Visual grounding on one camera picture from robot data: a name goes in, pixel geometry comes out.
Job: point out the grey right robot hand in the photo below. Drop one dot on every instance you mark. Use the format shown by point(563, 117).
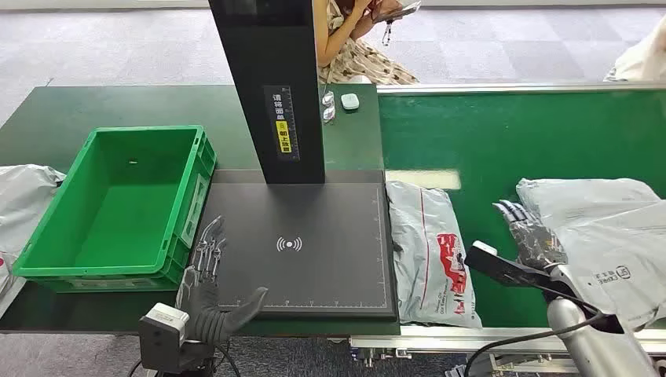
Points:
point(536, 242)

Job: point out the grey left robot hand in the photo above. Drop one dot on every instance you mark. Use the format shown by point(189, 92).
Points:
point(205, 317)

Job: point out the grey package with red print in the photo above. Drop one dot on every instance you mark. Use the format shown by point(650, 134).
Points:
point(421, 249)

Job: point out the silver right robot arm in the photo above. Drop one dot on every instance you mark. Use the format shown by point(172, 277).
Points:
point(582, 343)

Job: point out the large grey express package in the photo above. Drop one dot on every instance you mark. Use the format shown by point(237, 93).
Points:
point(614, 229)

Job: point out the green conveyor belt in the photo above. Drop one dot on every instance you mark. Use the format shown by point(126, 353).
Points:
point(494, 140)

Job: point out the black inbound scanner machine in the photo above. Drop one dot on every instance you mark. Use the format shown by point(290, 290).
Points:
point(312, 260)

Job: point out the crumpled grey plastic package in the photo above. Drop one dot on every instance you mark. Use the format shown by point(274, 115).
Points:
point(23, 203)

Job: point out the green plastic crate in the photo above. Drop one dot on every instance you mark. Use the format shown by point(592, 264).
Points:
point(125, 208)

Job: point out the black label with yellow sticker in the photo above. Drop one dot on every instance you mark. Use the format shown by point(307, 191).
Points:
point(283, 125)

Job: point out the small white earbud case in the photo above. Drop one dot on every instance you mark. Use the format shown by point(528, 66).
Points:
point(350, 101)

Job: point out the folded eyeglasses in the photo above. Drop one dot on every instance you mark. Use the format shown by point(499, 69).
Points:
point(328, 112)

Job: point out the person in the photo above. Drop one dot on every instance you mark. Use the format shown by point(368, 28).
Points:
point(359, 57)

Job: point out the person's phone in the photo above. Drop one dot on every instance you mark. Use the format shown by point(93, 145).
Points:
point(400, 10)

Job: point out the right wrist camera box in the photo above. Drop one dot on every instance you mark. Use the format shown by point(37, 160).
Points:
point(499, 268)

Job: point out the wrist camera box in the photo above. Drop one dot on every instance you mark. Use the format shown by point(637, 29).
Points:
point(161, 333)
point(499, 268)

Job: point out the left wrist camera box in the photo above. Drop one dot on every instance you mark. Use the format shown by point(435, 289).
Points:
point(161, 333)

